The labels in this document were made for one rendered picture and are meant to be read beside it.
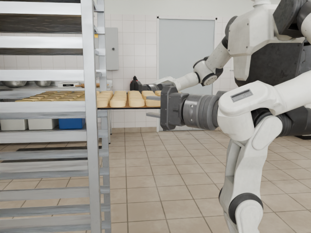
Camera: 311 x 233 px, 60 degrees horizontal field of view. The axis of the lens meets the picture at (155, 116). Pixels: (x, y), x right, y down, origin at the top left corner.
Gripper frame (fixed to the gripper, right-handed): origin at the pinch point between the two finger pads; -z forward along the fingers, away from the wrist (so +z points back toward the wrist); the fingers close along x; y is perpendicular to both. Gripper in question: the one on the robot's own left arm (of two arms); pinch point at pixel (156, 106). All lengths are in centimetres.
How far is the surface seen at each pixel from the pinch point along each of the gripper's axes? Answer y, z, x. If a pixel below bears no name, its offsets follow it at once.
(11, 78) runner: 23.2, -33.4, 7.5
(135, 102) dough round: -1.9, -9.2, 0.2
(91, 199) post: 11.4, -15.2, -28.1
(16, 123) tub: -149, -362, -74
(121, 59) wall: -303, -286, 27
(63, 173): -10, -58, -37
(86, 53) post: 11.6, -15.5, 14.5
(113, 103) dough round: 2.4, -14.5, 0.0
